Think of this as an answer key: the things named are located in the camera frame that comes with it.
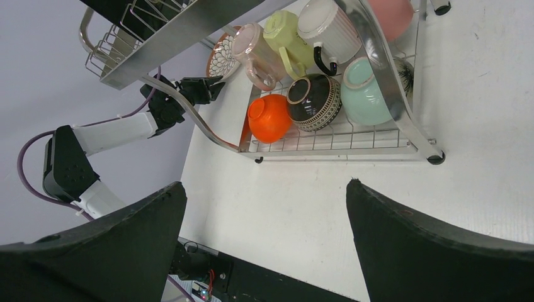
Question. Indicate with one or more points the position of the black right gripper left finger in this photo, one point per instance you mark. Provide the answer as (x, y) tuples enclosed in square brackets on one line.
[(122, 256)]

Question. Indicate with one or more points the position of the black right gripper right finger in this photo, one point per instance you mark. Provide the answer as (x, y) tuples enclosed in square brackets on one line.
[(407, 255)]

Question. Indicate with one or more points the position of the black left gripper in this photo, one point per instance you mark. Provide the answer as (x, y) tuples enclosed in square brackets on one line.
[(201, 90)]

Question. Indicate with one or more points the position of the brown floral round plate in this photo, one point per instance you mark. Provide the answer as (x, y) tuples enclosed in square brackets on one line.
[(221, 62)]

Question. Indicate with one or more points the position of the orange plastic bowl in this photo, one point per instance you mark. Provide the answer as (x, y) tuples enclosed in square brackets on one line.
[(268, 118)]

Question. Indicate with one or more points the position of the light green mug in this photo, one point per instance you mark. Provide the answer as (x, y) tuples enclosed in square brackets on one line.
[(280, 32)]

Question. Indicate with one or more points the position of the beige bowl dark rim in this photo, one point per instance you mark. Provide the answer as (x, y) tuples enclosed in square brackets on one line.
[(313, 101)]

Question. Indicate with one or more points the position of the square floral plate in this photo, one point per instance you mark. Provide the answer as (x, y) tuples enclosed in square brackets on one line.
[(140, 19)]

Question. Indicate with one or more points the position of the white ribbed mug black rim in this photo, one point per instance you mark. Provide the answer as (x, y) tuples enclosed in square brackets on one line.
[(326, 27)]

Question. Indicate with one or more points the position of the mint green bowl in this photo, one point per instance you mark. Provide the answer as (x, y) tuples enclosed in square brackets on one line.
[(361, 96)]

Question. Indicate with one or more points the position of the pink mug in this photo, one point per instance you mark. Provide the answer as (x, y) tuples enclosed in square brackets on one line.
[(394, 16)]

